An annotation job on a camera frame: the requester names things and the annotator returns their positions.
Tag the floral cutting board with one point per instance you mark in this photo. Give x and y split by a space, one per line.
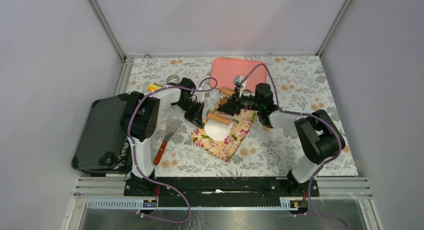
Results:
226 149

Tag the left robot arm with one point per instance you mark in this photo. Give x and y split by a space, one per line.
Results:
141 121

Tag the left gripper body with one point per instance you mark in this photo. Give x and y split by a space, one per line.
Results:
188 105

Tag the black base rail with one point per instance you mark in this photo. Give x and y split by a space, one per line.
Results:
220 192

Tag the white dough ball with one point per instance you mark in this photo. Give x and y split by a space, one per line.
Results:
217 131

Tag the wooden double-ended roller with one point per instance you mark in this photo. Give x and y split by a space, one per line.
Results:
222 114

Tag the orange green toy block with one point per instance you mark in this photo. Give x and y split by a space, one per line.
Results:
154 86

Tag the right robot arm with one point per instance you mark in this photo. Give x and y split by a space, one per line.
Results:
320 139

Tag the metal scraper red handle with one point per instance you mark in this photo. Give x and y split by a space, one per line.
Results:
171 127

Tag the pink plastic tray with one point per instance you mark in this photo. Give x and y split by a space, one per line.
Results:
224 70

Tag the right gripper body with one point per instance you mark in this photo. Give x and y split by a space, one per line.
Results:
245 102

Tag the black case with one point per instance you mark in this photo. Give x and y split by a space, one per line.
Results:
100 147

